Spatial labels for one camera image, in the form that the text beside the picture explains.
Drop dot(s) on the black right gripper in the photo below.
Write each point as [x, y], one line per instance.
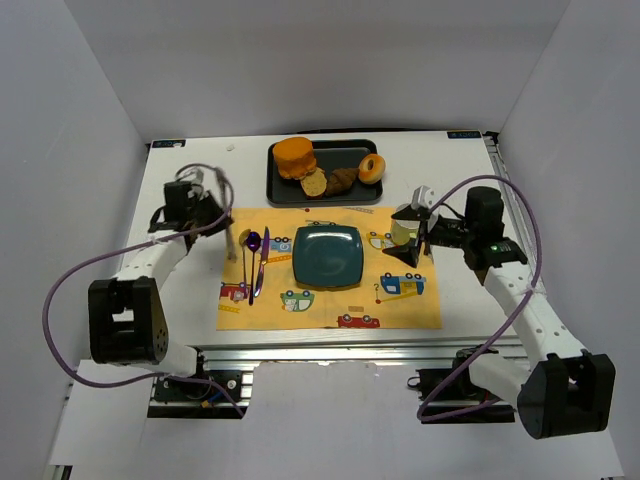
[427, 232]

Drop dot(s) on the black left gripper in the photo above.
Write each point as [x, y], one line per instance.
[211, 215]

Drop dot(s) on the pale green mug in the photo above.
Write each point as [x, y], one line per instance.
[403, 231]

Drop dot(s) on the metal tongs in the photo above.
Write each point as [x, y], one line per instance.
[226, 206]

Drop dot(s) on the brown croissant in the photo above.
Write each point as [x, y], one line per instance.
[340, 181]

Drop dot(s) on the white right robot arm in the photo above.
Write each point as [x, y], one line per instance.
[565, 390]

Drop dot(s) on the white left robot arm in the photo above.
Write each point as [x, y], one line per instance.
[127, 324]

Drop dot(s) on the sliced seeded bread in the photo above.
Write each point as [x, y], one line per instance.
[314, 184]

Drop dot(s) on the purple iridescent spoon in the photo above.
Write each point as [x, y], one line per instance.
[253, 243]

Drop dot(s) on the blue sticker label left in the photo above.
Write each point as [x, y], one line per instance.
[168, 143]

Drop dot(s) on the blue sticker label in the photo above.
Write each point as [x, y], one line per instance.
[168, 143]
[464, 134]

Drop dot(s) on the glazed bagel donut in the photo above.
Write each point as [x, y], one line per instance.
[371, 169]

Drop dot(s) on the purple iridescent knife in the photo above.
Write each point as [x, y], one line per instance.
[264, 253]

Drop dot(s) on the dark teal square plate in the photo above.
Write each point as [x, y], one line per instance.
[328, 256]

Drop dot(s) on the yellow cartoon car placemat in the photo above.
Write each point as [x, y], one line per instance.
[390, 295]

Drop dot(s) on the blue sticker label right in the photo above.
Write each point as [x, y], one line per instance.
[464, 134]

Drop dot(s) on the black baking tray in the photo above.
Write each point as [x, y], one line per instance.
[330, 155]

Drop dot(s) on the orange round cake loaf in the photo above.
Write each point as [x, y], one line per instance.
[294, 158]

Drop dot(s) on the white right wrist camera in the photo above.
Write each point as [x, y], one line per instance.
[423, 198]

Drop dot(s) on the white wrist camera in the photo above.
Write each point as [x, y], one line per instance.
[423, 198]
[192, 176]

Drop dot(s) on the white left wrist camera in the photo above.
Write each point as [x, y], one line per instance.
[192, 176]

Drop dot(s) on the aluminium table frame rail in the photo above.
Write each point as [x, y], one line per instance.
[382, 351]

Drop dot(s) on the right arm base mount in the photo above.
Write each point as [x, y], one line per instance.
[460, 402]

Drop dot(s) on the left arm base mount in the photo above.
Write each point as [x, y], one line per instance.
[223, 392]

